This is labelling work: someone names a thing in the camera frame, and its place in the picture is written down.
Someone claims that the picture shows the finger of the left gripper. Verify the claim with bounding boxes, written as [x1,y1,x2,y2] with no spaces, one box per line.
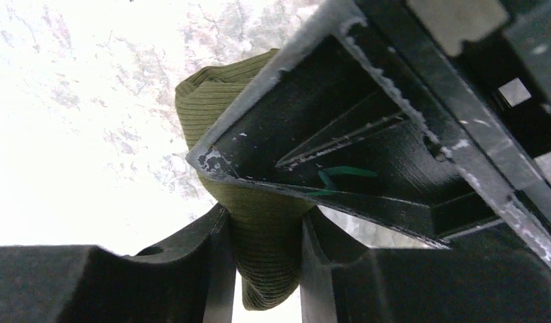
[187,1,551,269]

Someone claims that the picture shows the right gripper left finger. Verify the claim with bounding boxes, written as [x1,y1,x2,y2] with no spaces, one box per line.
[0,205,235,322]

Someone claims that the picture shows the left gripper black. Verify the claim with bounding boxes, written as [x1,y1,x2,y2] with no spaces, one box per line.
[406,1,551,194]

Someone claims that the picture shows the olive green underwear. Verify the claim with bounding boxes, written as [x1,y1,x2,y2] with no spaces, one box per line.
[174,48,315,311]

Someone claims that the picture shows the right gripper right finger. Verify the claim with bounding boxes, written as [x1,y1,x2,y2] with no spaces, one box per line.
[300,208,551,322]

